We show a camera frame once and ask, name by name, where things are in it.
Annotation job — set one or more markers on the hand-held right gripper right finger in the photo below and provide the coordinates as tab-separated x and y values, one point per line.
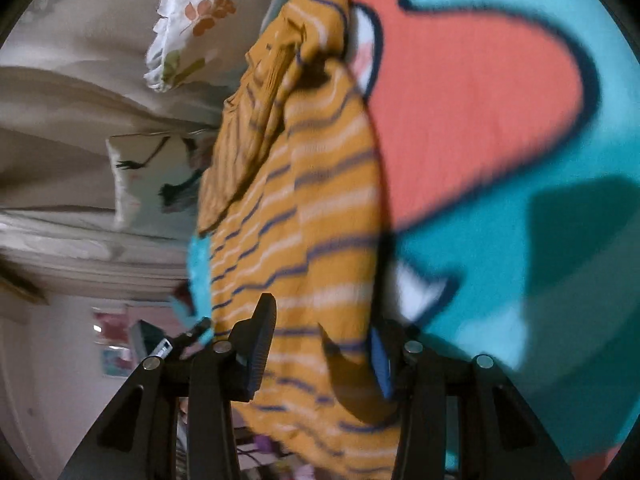
382	367

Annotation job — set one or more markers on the white leaf print pillow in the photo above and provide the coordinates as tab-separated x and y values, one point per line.
192	20

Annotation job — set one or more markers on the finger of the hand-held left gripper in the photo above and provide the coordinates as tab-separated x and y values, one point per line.
196	334

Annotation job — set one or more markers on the white dark floral print pillow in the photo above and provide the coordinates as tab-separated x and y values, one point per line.
145	175

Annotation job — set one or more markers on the beige bed sheet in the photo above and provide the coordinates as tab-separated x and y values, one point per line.
75	100

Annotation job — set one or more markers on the yellow striped small garment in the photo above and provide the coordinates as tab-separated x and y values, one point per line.
320	220

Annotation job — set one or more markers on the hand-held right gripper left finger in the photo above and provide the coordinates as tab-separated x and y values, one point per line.
256	355

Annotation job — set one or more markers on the wall poster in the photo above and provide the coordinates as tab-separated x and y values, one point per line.
114	342

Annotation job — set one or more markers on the teal cartoon plush mat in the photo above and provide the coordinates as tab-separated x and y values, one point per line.
500	110

